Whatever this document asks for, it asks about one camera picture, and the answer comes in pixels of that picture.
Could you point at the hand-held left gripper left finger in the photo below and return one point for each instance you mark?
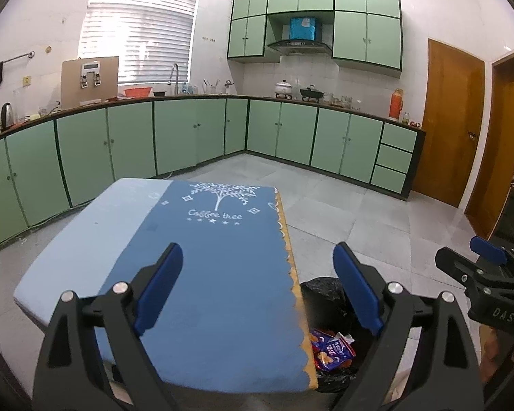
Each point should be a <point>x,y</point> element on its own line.
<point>160,291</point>

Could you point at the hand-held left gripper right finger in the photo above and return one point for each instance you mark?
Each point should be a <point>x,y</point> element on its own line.
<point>357,291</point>

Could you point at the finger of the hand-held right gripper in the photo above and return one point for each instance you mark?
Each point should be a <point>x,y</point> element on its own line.
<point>488,248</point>
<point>454,261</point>

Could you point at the black trash bag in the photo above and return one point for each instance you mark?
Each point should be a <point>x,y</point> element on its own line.
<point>321,291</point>

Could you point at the blue snack packet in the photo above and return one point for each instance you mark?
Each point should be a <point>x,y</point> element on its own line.
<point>334,349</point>

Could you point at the wooden table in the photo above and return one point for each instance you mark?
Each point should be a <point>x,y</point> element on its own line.
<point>302,308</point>

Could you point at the dark blue scalloped table mat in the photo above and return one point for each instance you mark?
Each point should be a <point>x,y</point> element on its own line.
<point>222,265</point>

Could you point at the light blue table pad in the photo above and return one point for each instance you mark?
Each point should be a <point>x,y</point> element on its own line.
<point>90,239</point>

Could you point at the green drawer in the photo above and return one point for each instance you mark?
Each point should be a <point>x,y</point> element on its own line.
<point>394,160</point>
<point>398,137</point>
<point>389,180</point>

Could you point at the wooden door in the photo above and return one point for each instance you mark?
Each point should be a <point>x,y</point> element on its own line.
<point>449,124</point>
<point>497,137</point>

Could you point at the green base cabinets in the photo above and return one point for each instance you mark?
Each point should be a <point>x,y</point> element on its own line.
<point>175,137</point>

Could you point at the orange thermos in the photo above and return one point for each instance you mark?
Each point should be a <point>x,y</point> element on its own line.
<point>396,105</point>

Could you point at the red basin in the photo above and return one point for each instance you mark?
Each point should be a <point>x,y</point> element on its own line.
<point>138,92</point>

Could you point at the black wok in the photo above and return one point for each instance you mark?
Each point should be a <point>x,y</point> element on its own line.
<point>312,93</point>

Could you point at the white pot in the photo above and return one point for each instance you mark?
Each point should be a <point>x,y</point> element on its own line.
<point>284,90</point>

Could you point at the metal faucet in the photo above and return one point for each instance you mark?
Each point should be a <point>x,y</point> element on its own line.
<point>174,70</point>

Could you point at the metal kettle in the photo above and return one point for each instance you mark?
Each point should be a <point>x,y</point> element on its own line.
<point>6,115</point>

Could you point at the range hood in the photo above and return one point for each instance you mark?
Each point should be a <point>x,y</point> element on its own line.
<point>297,47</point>

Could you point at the white window blind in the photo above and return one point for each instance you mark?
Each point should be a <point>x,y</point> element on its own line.
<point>137,30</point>

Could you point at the green wall cabinets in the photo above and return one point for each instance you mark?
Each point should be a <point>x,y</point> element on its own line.
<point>368,34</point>

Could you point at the wall socket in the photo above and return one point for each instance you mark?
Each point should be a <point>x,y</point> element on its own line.
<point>26,81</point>

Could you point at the metal towel rail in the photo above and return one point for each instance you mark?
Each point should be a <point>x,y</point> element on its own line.
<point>19,56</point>

